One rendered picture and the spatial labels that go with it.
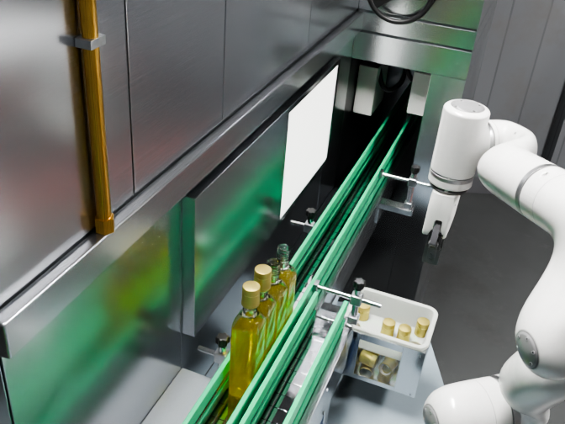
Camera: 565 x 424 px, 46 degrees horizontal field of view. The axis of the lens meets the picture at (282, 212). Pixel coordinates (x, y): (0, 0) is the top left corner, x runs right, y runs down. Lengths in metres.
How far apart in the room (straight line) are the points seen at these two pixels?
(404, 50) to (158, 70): 1.26
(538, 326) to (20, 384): 0.70
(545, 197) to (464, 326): 2.43
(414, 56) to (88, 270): 1.47
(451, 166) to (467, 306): 2.31
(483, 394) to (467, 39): 1.20
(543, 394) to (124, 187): 0.72
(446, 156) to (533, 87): 3.11
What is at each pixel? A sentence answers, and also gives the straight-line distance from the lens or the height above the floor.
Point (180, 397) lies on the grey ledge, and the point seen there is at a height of 1.05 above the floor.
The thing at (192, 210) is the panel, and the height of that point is 1.46.
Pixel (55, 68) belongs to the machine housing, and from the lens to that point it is 0.86.
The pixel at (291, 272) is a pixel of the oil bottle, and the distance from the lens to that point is 1.45.
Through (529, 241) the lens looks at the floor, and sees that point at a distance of 4.20.
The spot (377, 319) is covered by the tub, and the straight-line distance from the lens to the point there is 1.85.
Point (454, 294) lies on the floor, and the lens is 3.60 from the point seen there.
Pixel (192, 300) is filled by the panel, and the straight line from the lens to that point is 1.37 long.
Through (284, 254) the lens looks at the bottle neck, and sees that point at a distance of 1.42.
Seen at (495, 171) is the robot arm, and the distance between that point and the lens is 1.11.
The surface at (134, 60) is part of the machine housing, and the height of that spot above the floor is 1.79.
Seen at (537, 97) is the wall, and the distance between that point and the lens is 4.40.
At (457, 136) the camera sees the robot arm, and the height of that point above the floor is 1.63.
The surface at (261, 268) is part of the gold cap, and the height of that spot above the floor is 1.33.
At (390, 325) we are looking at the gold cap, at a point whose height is 0.98.
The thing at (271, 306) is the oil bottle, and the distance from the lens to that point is 1.37.
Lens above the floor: 2.13
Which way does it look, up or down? 32 degrees down
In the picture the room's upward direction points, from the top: 5 degrees clockwise
